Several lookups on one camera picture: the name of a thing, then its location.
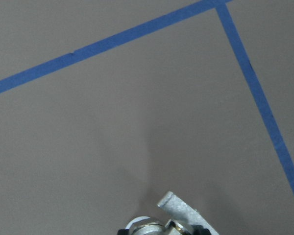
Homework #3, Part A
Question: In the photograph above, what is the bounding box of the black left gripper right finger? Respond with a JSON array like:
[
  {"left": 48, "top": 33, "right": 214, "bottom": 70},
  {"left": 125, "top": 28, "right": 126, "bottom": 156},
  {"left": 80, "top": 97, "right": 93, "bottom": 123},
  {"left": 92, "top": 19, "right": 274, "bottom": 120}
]
[{"left": 193, "top": 225, "right": 210, "bottom": 235}]

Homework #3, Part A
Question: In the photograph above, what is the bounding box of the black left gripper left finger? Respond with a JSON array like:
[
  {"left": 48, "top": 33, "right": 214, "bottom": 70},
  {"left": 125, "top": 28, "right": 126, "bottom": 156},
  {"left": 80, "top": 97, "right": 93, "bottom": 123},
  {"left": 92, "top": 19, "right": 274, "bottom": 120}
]
[{"left": 117, "top": 229, "right": 130, "bottom": 235}]

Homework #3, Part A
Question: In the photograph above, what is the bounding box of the white PPR valve with handle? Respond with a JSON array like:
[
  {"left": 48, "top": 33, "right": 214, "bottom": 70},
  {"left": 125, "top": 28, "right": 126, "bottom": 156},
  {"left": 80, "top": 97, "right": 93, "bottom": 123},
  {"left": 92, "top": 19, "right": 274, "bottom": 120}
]
[{"left": 124, "top": 191, "right": 219, "bottom": 235}]

